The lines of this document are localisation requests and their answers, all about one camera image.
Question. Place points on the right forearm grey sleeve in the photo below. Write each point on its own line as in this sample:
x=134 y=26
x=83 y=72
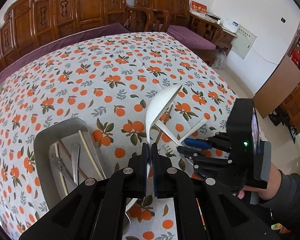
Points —
x=285 y=205

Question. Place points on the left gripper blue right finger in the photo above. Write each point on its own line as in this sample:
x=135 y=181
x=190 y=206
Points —
x=156 y=168

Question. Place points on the smiley metal utensil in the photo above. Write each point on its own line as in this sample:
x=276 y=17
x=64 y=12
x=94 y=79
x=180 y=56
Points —
x=63 y=173

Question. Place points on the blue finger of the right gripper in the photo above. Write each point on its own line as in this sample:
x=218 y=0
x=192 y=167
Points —
x=188 y=152
x=197 y=143

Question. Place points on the wooden side cabinet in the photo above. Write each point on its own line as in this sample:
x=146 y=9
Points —
x=212 y=32

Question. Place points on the white plastic fork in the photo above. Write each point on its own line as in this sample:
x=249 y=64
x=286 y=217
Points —
x=170 y=147

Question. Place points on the dark wooden chopstick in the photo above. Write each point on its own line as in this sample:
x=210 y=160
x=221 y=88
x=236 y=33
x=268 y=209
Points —
x=67 y=153
x=164 y=122

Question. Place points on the white soup spoon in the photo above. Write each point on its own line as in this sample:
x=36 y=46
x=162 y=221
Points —
x=165 y=130

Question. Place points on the carved wooden bench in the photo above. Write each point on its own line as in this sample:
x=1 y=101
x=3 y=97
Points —
x=165 y=2
x=31 y=24

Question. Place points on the orange print tablecloth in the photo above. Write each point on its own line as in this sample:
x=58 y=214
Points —
x=109 y=82

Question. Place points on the metal spoon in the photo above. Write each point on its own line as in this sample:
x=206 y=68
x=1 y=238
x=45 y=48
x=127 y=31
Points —
x=74 y=151

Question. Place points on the metal rectangular tray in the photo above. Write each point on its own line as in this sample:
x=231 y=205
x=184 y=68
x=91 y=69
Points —
x=67 y=131

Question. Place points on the white router box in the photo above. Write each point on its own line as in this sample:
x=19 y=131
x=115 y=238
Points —
x=231 y=26

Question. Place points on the large white ladle spoon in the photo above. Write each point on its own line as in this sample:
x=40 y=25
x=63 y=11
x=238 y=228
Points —
x=157 y=107

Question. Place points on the purple bench cushion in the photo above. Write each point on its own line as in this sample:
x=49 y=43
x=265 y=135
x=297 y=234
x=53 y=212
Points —
x=189 y=38

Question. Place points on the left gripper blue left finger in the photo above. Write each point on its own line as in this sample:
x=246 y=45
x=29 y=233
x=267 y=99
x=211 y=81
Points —
x=143 y=171

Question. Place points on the red sign plaque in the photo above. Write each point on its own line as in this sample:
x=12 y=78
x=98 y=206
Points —
x=199 y=8

